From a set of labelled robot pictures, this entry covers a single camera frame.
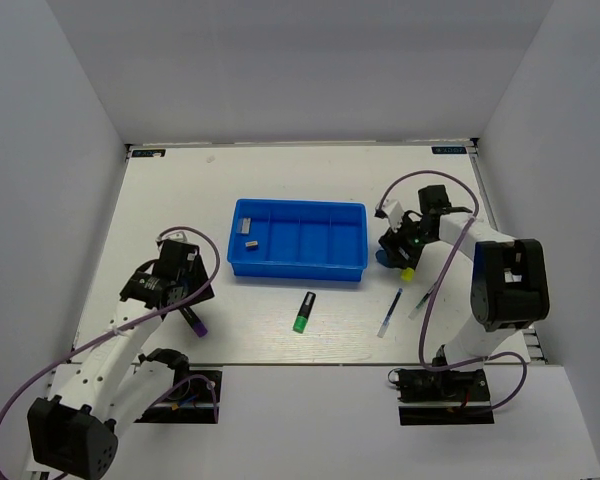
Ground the yellow black highlighter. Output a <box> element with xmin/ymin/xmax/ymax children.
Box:
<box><xmin>401</xmin><ymin>268</ymin><xmax>415</xmax><ymax>282</ymax></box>

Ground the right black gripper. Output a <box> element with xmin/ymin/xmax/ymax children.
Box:
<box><xmin>379</xmin><ymin>209</ymin><xmax>436</xmax><ymax>269</ymax></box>

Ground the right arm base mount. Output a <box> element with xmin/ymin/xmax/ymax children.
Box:
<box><xmin>387</xmin><ymin>368</ymin><xmax>494</xmax><ymax>426</ymax></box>

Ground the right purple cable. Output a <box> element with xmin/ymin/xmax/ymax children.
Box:
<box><xmin>379</xmin><ymin>169</ymin><xmax>530</xmax><ymax>414</ymax></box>

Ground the white eraser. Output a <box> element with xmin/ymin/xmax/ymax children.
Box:
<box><xmin>237</xmin><ymin>217</ymin><xmax>252</xmax><ymax>235</ymax></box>

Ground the blue correction tape roll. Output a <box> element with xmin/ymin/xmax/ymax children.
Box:
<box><xmin>375</xmin><ymin>249</ymin><xmax>396</xmax><ymax>269</ymax></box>

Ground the right table corner label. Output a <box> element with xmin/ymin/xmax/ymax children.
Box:
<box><xmin>431</xmin><ymin>145</ymin><xmax>467</xmax><ymax>155</ymax></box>

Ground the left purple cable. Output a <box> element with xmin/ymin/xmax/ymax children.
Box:
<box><xmin>0</xmin><ymin>226</ymin><xmax>222</xmax><ymax>476</ymax></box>

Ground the purple cable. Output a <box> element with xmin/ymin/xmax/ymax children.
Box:
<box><xmin>0</xmin><ymin>226</ymin><xmax>222</xmax><ymax>476</ymax></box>
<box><xmin>379</xmin><ymin>169</ymin><xmax>530</xmax><ymax>414</ymax></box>

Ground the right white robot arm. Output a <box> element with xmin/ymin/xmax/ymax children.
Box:
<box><xmin>375</xmin><ymin>185</ymin><xmax>550</xmax><ymax>399</ymax></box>

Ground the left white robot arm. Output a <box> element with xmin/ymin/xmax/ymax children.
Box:
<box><xmin>27</xmin><ymin>238</ymin><xmax>214</xmax><ymax>479</ymax></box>

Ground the green pen refill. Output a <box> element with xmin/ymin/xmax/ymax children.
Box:
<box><xmin>408</xmin><ymin>284</ymin><xmax>436</xmax><ymax>320</ymax></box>

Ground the table corner label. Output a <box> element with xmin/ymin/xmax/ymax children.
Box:
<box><xmin>431</xmin><ymin>145</ymin><xmax>467</xmax><ymax>155</ymax></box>
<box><xmin>131</xmin><ymin>149</ymin><xmax>166</xmax><ymax>158</ymax></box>

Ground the blue plastic divided tray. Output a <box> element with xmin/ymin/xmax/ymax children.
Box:
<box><xmin>227</xmin><ymin>198</ymin><xmax>369</xmax><ymax>282</ymax></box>

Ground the purple black highlighter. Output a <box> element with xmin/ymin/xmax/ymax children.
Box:
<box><xmin>179</xmin><ymin>307</ymin><xmax>208</xmax><ymax>338</ymax></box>

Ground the blue pen refill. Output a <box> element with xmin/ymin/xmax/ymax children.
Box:
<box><xmin>377</xmin><ymin>288</ymin><xmax>403</xmax><ymax>338</ymax></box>

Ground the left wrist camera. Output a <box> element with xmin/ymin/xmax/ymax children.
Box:
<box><xmin>156</xmin><ymin>230</ymin><xmax>188</xmax><ymax>246</ymax></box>

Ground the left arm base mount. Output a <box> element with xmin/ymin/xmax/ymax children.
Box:
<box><xmin>136</xmin><ymin>369</ymin><xmax>223</xmax><ymax>425</ymax></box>

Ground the green black highlighter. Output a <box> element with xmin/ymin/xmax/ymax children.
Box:
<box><xmin>292</xmin><ymin>291</ymin><xmax>316</xmax><ymax>334</ymax></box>

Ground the left table corner label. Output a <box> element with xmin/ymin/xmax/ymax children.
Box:
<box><xmin>131</xmin><ymin>149</ymin><xmax>166</xmax><ymax>158</ymax></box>

